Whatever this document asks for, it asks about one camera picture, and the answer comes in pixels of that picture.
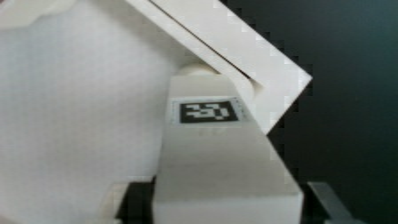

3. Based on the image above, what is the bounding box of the white desk tabletop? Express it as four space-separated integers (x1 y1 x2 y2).
0 0 268 224

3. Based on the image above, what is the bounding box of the white desk leg three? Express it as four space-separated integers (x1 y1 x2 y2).
151 64 304 224

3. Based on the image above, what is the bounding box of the white L-shaped obstacle fence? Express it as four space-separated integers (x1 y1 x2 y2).
147 0 314 136

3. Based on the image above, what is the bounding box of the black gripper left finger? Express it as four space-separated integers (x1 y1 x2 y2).
87 174 158 224

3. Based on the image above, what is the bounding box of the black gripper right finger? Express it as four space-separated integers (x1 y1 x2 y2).
300 182 368 224

